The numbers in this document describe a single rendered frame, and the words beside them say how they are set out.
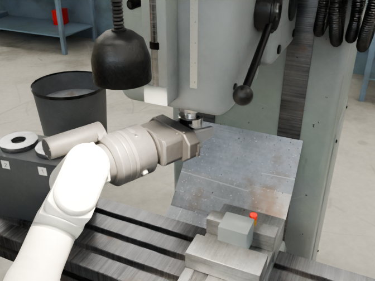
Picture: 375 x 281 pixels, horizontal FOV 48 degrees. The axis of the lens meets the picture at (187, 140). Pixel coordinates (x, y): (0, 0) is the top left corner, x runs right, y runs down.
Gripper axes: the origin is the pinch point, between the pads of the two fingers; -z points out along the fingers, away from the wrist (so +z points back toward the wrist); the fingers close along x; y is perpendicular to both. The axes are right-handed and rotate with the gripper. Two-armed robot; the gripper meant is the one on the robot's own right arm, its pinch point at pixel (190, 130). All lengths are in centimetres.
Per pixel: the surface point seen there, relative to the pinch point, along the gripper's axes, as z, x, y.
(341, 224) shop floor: -147, 34, 122
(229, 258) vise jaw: 1.2, -13.1, 21.9
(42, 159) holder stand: 17.5, 31.8, 14.4
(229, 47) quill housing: 3.4, -11.9, -19.0
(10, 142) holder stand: 20.6, 42.2, 13.1
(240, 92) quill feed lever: 4.7, -15.8, -13.7
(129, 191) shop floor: -71, 141, 123
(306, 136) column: -40.7, 0.6, 15.1
